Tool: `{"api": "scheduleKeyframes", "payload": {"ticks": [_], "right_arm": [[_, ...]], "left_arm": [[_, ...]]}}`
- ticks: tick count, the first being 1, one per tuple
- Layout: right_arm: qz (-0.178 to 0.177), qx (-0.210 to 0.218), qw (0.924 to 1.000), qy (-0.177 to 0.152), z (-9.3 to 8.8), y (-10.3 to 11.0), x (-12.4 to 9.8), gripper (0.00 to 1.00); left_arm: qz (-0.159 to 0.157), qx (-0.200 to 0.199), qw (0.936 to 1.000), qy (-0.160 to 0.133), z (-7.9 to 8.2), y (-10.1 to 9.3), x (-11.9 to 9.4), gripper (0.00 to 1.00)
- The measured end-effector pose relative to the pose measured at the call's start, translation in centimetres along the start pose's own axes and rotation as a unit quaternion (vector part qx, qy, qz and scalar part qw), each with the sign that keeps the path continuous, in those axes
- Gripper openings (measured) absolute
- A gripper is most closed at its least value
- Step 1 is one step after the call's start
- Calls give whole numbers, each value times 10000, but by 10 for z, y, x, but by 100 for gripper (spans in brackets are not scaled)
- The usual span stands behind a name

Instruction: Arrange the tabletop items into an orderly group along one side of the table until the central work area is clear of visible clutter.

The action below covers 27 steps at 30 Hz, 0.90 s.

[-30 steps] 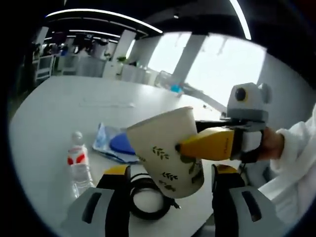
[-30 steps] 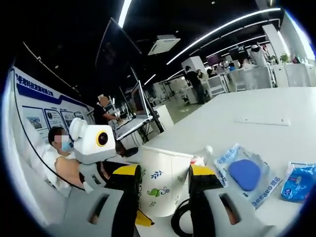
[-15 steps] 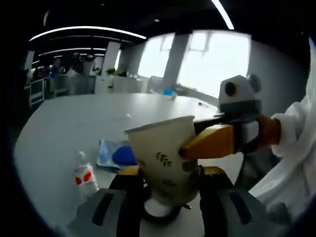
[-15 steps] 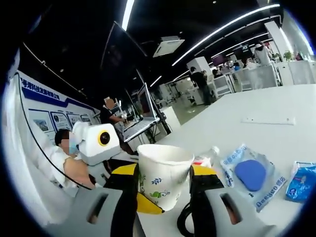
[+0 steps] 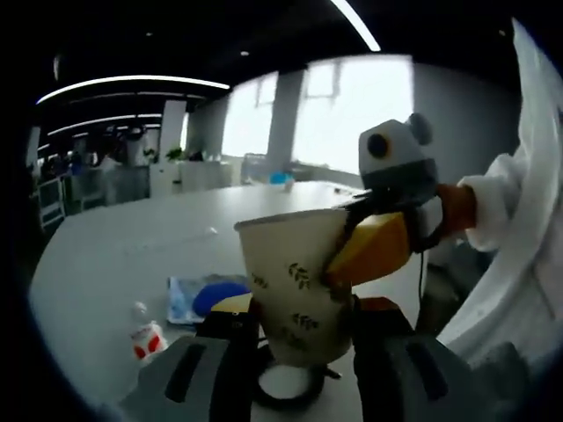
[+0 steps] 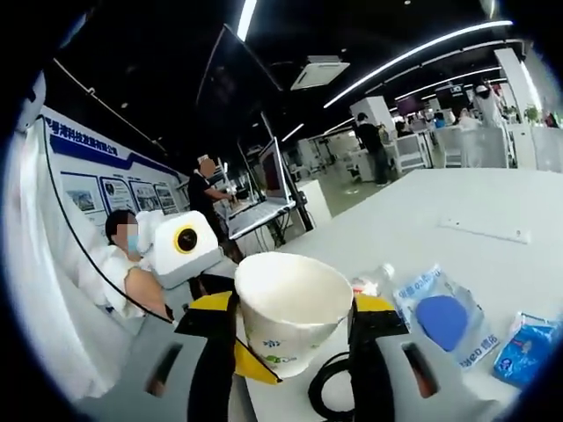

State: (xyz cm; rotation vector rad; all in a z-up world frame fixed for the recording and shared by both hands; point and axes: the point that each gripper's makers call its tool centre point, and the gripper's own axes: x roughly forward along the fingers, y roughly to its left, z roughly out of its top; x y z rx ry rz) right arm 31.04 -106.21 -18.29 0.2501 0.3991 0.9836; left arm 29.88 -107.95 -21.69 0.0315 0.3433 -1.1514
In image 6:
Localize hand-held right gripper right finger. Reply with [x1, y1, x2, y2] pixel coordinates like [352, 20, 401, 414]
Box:
[346, 294, 501, 422]

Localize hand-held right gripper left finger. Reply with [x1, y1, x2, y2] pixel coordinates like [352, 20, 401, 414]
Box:
[126, 289, 242, 422]

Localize floral paper cup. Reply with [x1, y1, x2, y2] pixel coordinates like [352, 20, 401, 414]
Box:
[233, 251, 355, 380]

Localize clear bag with blue pad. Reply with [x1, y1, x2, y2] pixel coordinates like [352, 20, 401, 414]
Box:
[391, 263, 503, 371]

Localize clear plastic water bottle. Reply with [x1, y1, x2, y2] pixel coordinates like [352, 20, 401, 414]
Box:
[350, 262, 398, 298]

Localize blue tissue pack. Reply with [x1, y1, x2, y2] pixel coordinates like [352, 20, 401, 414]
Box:
[492, 310, 560, 389]

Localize white standing desk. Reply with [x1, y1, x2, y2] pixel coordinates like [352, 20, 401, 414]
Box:
[225, 199, 297, 241]

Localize monitor on stand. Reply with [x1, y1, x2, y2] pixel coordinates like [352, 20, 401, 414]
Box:
[256, 135, 296, 205]

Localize white cabinet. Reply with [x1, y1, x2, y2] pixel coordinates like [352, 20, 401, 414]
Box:
[298, 177, 333, 232]

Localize white table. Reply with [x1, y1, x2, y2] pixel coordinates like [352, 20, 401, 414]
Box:
[237, 166, 563, 422]

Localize white worn device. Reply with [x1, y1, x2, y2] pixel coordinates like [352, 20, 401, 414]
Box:
[15, 69, 48, 133]

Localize ceiling air conditioner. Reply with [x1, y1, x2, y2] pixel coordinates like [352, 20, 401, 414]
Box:
[289, 54, 351, 91]

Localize small white mesh partition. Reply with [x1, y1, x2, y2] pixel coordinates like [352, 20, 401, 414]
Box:
[395, 133, 430, 173]

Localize white square pillar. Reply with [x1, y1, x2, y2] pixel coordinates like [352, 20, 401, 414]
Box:
[349, 96, 395, 134]

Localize wide white mesh partition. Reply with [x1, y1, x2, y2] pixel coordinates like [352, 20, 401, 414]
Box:
[443, 127, 512, 169]

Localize long ceiling light strip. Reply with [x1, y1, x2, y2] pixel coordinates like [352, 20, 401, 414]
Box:
[322, 18, 515, 109]

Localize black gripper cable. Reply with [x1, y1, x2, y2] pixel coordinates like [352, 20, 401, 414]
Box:
[39, 114, 179, 325]

